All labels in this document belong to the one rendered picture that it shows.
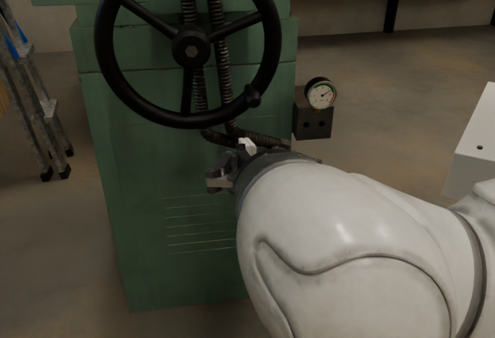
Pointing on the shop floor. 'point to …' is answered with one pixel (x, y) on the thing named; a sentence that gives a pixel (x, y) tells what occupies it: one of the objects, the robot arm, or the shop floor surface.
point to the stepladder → (12, 57)
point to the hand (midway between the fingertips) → (247, 152)
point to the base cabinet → (175, 184)
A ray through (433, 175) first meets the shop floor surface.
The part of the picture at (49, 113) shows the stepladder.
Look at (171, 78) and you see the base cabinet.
